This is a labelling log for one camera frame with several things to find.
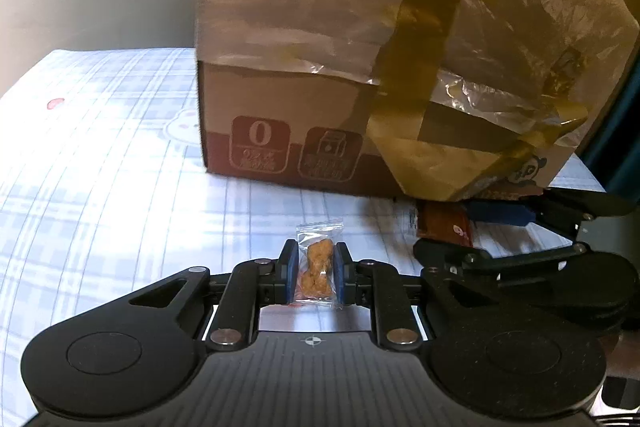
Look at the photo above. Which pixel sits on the brown snack packet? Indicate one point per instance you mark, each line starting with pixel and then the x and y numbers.
pixel 445 222

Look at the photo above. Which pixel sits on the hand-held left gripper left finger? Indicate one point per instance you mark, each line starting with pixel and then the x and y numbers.
pixel 290 272

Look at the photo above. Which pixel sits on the small clear snack packet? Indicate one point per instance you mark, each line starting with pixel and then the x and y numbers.
pixel 317 267

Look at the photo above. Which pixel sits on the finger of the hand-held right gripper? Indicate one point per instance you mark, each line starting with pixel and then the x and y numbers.
pixel 450 257
pixel 500 213

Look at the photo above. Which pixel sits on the taped cardboard box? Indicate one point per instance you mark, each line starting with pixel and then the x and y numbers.
pixel 300 7

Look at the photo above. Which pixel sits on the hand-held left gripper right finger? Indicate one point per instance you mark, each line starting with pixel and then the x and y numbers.
pixel 343 272

